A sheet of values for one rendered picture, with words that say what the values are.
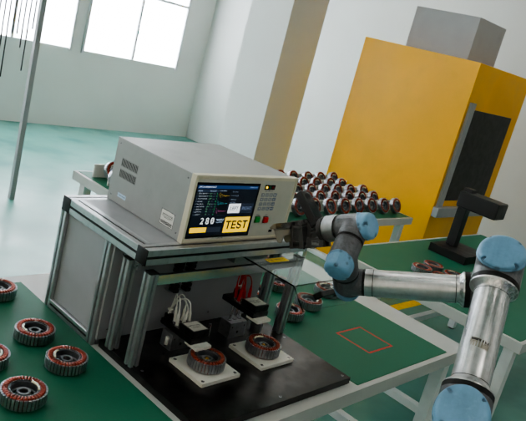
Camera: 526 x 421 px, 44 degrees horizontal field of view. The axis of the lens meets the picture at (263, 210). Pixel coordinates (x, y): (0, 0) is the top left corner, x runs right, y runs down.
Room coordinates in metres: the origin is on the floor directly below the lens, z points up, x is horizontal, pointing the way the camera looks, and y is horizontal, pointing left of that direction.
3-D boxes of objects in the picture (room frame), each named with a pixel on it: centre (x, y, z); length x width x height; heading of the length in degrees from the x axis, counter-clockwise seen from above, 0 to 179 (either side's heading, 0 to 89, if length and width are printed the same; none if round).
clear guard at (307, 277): (1.95, -0.14, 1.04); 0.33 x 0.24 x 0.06; 49
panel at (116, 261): (1.98, 0.16, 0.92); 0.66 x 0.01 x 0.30; 139
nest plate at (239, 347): (1.90, -0.11, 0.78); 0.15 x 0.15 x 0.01; 49
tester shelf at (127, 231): (2.02, 0.21, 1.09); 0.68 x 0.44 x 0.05; 139
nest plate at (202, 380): (1.72, 0.05, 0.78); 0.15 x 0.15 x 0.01; 49
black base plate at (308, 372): (1.82, -0.02, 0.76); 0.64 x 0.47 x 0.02; 139
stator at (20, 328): (1.68, 0.54, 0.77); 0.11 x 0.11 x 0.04
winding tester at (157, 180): (2.03, 0.20, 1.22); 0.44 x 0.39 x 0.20; 139
